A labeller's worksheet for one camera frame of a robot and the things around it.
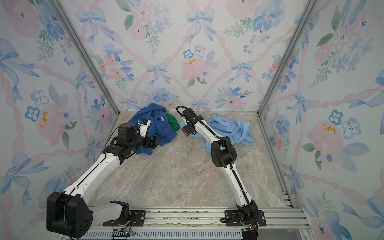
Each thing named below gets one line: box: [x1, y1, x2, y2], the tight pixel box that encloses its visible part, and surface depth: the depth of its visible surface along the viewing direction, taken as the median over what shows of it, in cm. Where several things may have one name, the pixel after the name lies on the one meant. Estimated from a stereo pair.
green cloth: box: [166, 113, 180, 132], surface depth 108 cm
